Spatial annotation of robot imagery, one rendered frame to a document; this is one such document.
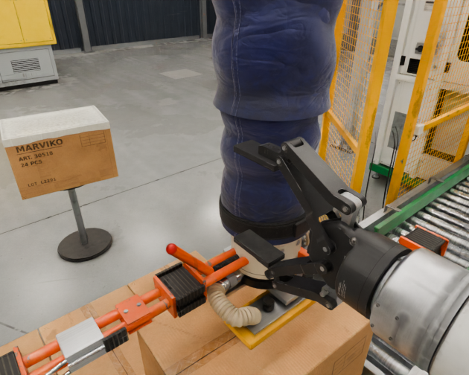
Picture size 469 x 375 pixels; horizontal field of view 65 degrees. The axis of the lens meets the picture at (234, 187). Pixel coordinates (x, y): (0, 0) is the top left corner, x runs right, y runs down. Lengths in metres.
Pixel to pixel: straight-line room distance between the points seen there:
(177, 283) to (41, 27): 7.47
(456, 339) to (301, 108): 0.46
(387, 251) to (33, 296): 2.63
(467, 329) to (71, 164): 2.41
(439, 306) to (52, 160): 2.38
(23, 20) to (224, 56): 7.41
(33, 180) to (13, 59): 5.65
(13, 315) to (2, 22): 6.00
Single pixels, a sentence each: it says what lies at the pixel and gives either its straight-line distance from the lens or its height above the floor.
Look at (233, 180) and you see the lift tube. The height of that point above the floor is 1.45.
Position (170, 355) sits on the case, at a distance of 1.09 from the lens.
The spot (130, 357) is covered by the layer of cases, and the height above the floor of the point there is 0.54.
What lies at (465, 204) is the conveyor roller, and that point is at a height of 0.53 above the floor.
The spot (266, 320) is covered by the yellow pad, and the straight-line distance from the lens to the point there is 0.91.
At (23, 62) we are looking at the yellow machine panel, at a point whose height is 0.47.
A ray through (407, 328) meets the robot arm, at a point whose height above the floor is 1.59.
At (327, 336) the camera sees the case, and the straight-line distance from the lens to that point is 1.14.
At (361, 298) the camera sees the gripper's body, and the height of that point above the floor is 1.58.
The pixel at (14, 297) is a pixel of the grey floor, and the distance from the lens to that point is 2.89.
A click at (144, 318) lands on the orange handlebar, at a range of 0.79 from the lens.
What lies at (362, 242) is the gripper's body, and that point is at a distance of 0.35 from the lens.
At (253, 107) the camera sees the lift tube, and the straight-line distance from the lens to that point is 0.67.
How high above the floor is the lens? 1.82
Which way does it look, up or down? 30 degrees down
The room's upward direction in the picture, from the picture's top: straight up
